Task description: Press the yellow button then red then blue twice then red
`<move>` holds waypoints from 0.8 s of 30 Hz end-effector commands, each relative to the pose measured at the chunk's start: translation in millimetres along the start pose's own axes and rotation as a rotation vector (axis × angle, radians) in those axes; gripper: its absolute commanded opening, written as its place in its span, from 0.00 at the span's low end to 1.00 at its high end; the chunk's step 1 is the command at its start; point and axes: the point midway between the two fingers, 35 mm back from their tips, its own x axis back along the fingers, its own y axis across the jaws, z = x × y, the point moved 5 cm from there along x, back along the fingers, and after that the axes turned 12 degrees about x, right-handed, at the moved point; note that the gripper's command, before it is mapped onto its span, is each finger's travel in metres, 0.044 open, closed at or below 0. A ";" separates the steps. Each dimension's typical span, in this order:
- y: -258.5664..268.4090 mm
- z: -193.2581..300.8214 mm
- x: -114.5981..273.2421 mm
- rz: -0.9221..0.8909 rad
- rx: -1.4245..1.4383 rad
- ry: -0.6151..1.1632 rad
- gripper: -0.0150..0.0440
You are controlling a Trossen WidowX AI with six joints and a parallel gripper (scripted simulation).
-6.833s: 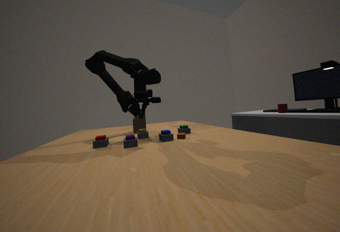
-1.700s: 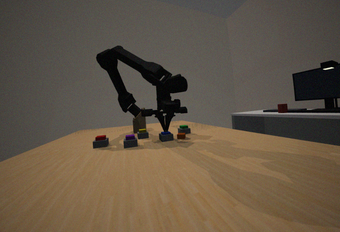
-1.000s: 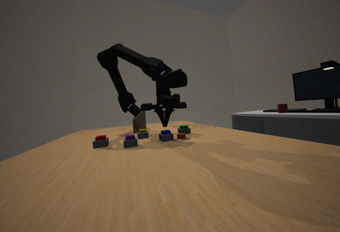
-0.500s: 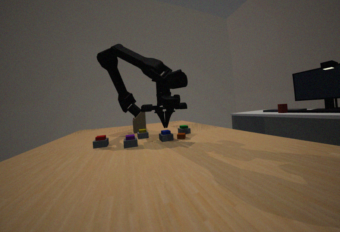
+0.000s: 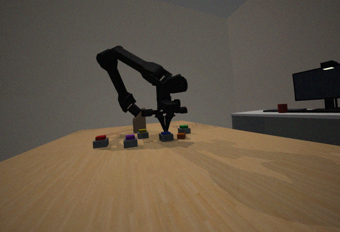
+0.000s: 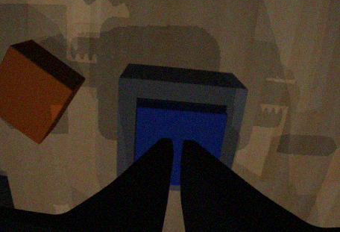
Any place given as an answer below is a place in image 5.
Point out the yellow button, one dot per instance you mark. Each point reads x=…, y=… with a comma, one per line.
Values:
x=143, y=133

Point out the red button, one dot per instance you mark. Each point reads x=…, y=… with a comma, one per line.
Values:
x=100, y=141

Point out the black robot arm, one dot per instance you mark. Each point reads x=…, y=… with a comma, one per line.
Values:
x=150, y=71

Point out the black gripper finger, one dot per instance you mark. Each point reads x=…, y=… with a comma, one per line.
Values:
x=162, y=122
x=168, y=120

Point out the purple button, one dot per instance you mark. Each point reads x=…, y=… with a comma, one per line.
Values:
x=130, y=141

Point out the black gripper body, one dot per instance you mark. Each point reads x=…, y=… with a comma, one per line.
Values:
x=150, y=112

